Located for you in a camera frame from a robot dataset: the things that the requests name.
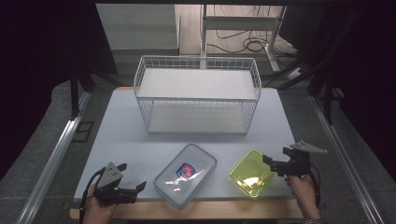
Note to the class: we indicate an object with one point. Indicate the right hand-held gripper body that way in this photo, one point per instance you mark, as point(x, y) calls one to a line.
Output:
point(297, 163)

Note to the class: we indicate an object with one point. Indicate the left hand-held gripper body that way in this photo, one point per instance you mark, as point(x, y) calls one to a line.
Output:
point(109, 179)

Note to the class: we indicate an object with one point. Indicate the green lid plastic container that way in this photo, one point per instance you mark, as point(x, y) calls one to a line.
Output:
point(250, 175)

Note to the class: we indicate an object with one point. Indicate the clear container with blue-rimmed lid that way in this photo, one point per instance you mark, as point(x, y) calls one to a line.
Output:
point(185, 175)

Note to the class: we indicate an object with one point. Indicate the person's right hand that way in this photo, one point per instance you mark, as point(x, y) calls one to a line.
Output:
point(303, 189)

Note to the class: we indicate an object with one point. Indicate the person's left hand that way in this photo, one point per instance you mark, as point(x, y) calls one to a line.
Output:
point(95, 210)

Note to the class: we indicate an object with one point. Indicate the black metal stand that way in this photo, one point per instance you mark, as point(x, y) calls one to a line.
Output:
point(327, 93)
point(74, 96)

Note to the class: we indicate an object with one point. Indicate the dark curtain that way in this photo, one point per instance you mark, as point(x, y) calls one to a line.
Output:
point(34, 62)
point(367, 62)

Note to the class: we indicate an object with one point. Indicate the white cabinet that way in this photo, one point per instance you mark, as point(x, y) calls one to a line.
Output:
point(137, 28)

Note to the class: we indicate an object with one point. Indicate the metal rail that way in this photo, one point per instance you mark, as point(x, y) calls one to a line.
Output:
point(51, 158)
point(345, 158)

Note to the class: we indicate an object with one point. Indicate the black square floor frame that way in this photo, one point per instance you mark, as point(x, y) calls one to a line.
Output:
point(83, 132)

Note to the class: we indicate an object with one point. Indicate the white metal desk frame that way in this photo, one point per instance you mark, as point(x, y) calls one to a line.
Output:
point(238, 23)

